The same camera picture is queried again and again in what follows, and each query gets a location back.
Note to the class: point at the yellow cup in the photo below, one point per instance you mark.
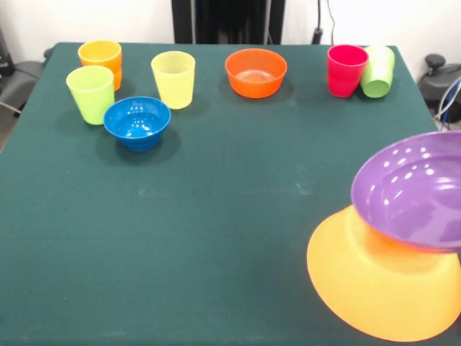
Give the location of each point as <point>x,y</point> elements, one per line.
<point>174,90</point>

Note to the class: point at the black office chair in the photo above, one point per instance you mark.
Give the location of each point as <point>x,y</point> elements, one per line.
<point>439,83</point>
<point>21,75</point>

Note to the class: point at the light green cup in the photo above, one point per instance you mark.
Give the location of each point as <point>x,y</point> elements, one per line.
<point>91,101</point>

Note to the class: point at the dark green tablecloth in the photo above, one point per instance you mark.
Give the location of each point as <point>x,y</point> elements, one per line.
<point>180,252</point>

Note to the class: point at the red cup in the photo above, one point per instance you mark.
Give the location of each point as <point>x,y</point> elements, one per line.
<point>342,75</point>

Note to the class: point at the blue bowl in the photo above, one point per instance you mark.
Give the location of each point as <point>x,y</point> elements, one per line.
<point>137,133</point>

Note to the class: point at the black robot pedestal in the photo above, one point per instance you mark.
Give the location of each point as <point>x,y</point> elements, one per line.
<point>230,21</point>

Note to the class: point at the large orange bowl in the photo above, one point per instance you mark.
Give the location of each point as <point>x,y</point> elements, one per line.
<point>378,295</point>

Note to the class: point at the purple bowl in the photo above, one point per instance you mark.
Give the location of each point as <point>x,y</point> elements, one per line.
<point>414,209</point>

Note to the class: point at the orange cup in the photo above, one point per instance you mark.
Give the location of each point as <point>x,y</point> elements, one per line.
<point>117,81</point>
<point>104,57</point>

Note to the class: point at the small orange-red bowl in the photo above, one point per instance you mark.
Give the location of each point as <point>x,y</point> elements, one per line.
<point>252,65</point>

